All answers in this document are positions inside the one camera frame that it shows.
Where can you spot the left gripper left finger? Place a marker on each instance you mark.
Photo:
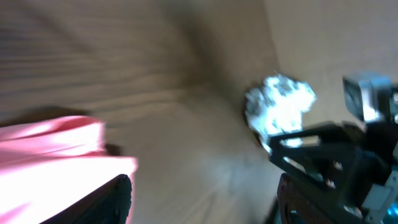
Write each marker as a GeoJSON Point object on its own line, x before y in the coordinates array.
{"type": "Point", "coordinates": [109, 204]}

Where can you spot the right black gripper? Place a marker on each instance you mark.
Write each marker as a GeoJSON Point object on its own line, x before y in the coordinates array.
{"type": "Point", "coordinates": [360, 164]}

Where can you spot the white fern print shirt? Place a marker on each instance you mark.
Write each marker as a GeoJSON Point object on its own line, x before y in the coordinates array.
{"type": "Point", "coordinates": [276, 107]}

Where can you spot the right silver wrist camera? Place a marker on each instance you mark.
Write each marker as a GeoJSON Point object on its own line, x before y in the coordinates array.
{"type": "Point", "coordinates": [368, 96]}

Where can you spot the pink shirt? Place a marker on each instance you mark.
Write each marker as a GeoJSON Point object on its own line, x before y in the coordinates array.
{"type": "Point", "coordinates": [47, 166]}

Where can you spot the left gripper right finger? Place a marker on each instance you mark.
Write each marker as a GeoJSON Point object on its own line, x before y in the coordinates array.
{"type": "Point", "coordinates": [294, 207]}

